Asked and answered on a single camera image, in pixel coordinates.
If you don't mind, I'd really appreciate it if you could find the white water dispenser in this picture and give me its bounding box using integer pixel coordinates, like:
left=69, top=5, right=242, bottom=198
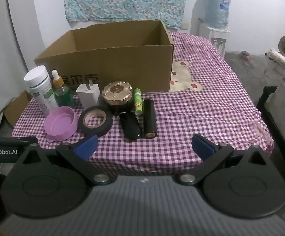
left=198, top=22, right=230, bottom=54

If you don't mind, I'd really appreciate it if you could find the floral wall cloth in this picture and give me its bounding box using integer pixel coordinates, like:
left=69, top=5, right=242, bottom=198
left=63, top=0, right=199, bottom=29

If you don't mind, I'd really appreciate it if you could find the brown cardboard box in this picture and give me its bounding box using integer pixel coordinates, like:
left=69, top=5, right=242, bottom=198
left=34, top=20, right=174, bottom=94

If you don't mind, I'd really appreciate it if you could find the green lip balm tube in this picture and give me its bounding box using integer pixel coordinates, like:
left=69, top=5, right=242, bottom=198
left=133, top=88, right=143, bottom=115

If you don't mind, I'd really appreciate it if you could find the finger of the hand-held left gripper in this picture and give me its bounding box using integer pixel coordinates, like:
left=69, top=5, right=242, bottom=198
left=12, top=137, right=39, bottom=145

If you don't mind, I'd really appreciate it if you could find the white fluffy cloth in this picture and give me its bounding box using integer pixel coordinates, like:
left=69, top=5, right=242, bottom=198
left=265, top=49, right=285, bottom=79

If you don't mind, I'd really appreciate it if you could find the black oval case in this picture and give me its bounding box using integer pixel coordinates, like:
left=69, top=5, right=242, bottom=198
left=119, top=112, right=142, bottom=140

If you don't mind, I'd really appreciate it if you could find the black cylinder tube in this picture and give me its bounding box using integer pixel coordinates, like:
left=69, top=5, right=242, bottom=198
left=143, top=99, right=158, bottom=138

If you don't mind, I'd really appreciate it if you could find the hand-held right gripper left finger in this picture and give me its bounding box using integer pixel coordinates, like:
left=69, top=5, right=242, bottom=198
left=17, top=134, right=111, bottom=186

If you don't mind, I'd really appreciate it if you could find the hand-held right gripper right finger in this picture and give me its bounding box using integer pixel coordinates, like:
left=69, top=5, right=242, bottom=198
left=178, top=134, right=270, bottom=185

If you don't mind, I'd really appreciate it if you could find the pink plastic bowl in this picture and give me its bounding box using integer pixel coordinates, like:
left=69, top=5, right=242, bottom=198
left=44, top=106, right=79, bottom=142

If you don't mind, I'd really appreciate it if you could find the small cardboard piece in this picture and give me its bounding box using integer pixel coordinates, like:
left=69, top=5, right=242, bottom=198
left=4, top=90, right=33, bottom=127

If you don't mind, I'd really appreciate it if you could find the green dropper bottle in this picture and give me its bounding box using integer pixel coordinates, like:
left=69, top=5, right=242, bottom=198
left=51, top=70, right=76, bottom=109

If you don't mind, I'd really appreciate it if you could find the black tape roll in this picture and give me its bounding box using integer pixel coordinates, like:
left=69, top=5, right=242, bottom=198
left=78, top=106, right=113, bottom=137

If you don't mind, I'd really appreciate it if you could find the white plastic bottle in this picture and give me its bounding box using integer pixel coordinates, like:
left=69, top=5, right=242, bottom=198
left=24, top=65, right=59, bottom=116

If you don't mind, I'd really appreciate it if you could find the purple checked bear cloth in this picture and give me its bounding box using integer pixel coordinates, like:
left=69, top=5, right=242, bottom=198
left=11, top=31, right=275, bottom=175

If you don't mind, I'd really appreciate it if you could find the white charger plug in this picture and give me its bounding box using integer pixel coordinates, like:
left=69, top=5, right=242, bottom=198
left=76, top=83, right=101, bottom=110

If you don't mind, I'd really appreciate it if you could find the blue water jug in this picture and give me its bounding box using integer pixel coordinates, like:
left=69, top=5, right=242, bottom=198
left=204, top=0, right=234, bottom=30

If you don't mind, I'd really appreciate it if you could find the black jar with gold lid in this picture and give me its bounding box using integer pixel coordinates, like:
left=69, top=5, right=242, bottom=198
left=101, top=81, right=136, bottom=115

